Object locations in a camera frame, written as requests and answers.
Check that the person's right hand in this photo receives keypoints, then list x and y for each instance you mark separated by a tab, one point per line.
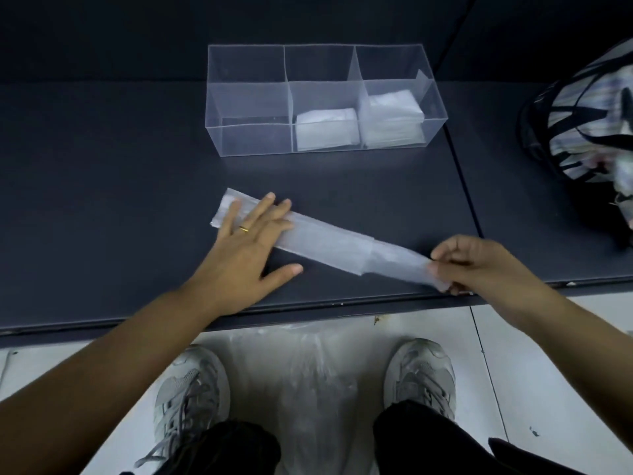
489	272

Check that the person's left hand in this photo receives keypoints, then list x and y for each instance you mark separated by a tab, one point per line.
242	262

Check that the clear three-compartment plastic box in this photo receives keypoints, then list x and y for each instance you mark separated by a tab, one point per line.
247	113

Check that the pile of plastic bags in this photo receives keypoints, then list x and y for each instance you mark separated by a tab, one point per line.
316	390

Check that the stack of plastic bags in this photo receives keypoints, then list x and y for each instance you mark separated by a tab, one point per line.
390	123

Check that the person's right forearm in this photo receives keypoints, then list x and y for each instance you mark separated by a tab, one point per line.
573	351

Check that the person's left forearm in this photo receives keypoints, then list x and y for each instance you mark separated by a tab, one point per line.
99	390

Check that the person's right grey shoe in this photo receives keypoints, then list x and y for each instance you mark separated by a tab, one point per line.
420	375

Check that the person's grey shoe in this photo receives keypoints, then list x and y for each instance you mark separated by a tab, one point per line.
188	395
420	375

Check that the person's left grey shoe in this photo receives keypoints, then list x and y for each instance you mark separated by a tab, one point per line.
188	395

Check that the black white striped tote bag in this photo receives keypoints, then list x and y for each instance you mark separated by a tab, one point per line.
573	128

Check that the black trousers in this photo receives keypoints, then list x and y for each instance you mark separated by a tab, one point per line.
420	445

